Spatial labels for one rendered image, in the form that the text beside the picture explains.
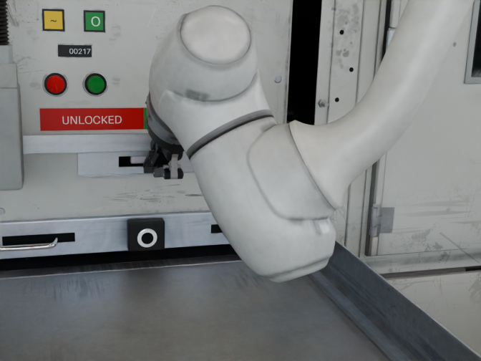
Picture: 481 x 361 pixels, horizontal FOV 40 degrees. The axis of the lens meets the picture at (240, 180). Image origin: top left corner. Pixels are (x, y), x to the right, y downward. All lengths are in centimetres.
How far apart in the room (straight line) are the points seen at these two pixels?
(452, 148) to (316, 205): 61
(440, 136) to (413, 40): 56
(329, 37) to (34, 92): 47
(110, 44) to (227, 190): 47
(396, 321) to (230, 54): 44
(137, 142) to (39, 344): 35
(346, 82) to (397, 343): 45
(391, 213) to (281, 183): 58
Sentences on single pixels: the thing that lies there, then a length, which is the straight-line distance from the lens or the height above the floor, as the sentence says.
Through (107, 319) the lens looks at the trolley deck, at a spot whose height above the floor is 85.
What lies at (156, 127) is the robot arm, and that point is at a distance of 80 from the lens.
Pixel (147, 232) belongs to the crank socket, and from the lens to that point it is 110.
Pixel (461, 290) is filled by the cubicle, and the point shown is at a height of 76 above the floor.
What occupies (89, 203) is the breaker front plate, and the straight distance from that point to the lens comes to 111.
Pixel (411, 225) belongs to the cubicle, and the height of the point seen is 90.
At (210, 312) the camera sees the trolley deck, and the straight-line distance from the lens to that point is 96.
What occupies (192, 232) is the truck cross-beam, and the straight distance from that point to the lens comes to 114.
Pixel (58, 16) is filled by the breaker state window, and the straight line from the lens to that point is 106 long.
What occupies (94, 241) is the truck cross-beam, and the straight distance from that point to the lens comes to 112.
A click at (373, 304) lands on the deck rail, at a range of 96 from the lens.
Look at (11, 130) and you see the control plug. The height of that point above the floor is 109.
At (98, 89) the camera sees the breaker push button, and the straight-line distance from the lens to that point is 106.
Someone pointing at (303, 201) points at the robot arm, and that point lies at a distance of 65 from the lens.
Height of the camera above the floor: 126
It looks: 15 degrees down
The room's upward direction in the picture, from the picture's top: 2 degrees clockwise
